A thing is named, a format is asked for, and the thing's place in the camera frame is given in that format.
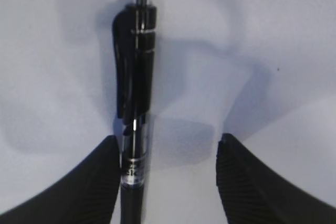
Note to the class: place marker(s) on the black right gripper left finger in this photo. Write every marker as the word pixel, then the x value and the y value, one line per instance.
pixel 87 194

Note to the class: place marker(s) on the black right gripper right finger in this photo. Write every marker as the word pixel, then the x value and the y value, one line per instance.
pixel 251 192

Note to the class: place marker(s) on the black pen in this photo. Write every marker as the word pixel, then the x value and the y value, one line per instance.
pixel 133 33

